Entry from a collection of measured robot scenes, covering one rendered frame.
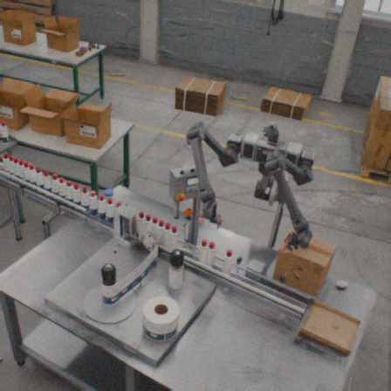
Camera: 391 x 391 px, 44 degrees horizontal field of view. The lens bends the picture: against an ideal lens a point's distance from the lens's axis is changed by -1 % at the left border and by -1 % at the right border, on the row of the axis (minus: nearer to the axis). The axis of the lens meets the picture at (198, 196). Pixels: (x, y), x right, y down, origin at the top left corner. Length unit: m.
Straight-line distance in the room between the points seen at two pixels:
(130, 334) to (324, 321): 1.16
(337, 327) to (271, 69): 5.82
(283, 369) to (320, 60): 6.02
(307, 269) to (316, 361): 0.55
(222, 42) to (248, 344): 6.22
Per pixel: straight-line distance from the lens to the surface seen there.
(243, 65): 8.37
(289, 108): 7.24
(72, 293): 3.03
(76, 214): 3.63
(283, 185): 2.81
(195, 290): 3.03
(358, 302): 3.30
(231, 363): 2.79
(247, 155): 3.33
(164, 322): 2.67
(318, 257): 3.07
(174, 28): 8.59
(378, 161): 6.16
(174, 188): 2.97
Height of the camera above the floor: 3.08
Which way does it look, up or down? 35 degrees down
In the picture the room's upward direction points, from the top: 5 degrees clockwise
